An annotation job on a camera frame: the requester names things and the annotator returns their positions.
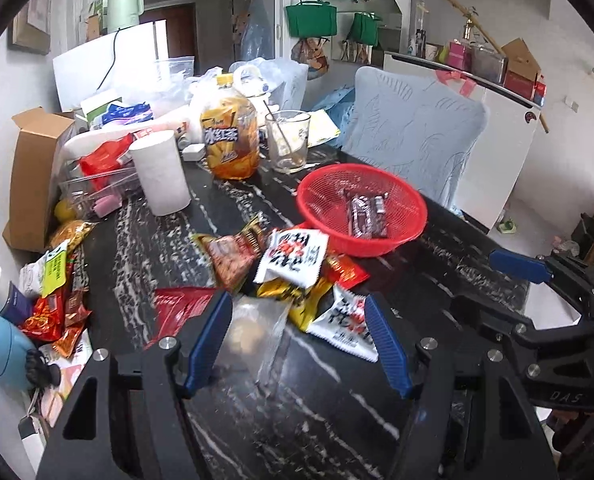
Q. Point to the white peanut snack packet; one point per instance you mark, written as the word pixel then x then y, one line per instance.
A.
pixel 342 325
pixel 292 260

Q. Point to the small pink packet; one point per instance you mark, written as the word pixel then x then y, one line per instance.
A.
pixel 108 206

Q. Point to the brown wooden door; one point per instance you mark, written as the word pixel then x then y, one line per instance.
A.
pixel 177 30

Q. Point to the dark red snack packet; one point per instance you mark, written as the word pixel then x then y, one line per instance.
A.
pixel 177 310

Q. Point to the dark brown snack packet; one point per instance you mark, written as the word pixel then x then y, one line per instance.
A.
pixel 357 215
pixel 378 212

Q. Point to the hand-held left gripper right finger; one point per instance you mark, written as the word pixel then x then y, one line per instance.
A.
pixel 387 345

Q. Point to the tall glass bottle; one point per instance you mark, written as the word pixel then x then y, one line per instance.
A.
pixel 421 20

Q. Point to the orange red peanut packet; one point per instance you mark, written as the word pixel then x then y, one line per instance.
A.
pixel 227 260

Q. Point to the large green tote bag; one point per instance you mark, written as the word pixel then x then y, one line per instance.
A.
pixel 311 20

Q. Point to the white mini fridge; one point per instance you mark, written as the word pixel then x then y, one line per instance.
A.
pixel 87 65

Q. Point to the stirring stick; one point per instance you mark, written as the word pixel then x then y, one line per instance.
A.
pixel 277 130

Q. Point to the pink box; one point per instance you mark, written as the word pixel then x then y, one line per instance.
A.
pixel 458 56

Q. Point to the clear plastic container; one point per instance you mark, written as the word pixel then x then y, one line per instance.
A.
pixel 84 187

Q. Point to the white mug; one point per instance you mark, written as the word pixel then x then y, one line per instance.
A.
pixel 431 53

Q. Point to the white plastic bag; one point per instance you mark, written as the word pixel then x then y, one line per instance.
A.
pixel 287 77

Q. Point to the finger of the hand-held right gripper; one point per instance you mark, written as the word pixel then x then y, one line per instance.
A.
pixel 519 265
pixel 482 312

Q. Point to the red packet in clear container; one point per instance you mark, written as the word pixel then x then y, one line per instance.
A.
pixel 102 157

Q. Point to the pale green electric kettle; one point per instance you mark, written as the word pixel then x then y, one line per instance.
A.
pixel 122 7

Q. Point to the yellow round fruit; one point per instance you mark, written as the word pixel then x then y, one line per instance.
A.
pixel 65 211

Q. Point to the red chili snack packet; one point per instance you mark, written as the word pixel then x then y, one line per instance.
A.
pixel 47 317

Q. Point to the yellow orange snack packet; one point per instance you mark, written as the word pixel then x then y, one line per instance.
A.
pixel 72 234

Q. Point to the bright red snack packet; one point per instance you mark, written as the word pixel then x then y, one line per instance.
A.
pixel 344 272

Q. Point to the green label snack packet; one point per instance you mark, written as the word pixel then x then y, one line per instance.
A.
pixel 54 270

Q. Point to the red box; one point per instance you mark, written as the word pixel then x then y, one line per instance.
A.
pixel 522 87

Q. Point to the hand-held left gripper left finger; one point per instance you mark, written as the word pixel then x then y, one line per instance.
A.
pixel 207 345

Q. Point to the yellow paper sheet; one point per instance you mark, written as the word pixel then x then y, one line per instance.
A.
pixel 324 127

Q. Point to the white paper towel roll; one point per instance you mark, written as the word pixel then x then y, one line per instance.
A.
pixel 159 175

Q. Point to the glass cup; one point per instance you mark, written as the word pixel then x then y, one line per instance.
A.
pixel 297 135

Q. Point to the brown cardboard box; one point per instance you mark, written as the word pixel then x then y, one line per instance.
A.
pixel 32 175

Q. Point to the open brown cardboard carton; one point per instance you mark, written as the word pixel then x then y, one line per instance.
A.
pixel 522 57

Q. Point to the small white box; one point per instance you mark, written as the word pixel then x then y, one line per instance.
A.
pixel 194 152

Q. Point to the blue cloth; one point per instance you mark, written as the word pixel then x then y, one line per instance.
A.
pixel 334 105

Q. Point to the red plastic mesh basket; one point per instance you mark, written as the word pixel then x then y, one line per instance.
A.
pixel 327 195

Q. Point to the wooden picture frame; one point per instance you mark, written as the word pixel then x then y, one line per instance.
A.
pixel 29 35

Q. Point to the white chest freezer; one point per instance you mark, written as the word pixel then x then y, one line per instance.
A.
pixel 502 150

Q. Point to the blue white tissue pack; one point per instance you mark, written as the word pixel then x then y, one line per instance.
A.
pixel 127 112

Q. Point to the grey tin box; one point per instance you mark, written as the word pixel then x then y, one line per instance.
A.
pixel 487 65

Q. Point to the light blue round device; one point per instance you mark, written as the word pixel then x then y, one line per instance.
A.
pixel 2 355

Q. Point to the light blue chair cushion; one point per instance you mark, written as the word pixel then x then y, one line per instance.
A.
pixel 412 125

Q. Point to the clear plastic bag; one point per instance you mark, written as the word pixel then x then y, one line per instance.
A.
pixel 257 330

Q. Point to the white jar dark blue label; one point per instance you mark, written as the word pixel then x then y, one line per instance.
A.
pixel 2 295

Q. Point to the bamboo stick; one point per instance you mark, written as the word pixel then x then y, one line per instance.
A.
pixel 457 5

